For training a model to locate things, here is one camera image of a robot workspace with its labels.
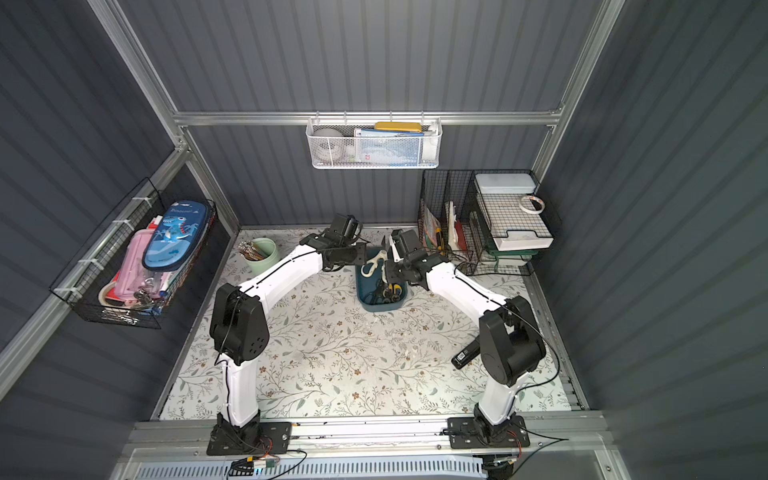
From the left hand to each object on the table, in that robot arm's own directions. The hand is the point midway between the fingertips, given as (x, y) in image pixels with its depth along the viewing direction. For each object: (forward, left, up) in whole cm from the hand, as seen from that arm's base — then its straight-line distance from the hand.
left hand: (366, 255), depth 92 cm
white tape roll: (+14, -55, +5) cm, 57 cm away
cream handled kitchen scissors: (0, -5, 0) cm, 5 cm away
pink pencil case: (-19, +52, +16) cm, 57 cm away
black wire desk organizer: (+17, -29, -2) cm, 34 cm away
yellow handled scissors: (-6, -8, -13) cm, 16 cm away
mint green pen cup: (+7, +34, -6) cm, 35 cm away
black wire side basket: (-23, +56, +20) cm, 64 cm away
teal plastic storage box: (-4, -2, -14) cm, 15 cm away
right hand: (-4, -10, -1) cm, 10 cm away
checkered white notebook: (+7, -46, +5) cm, 47 cm away
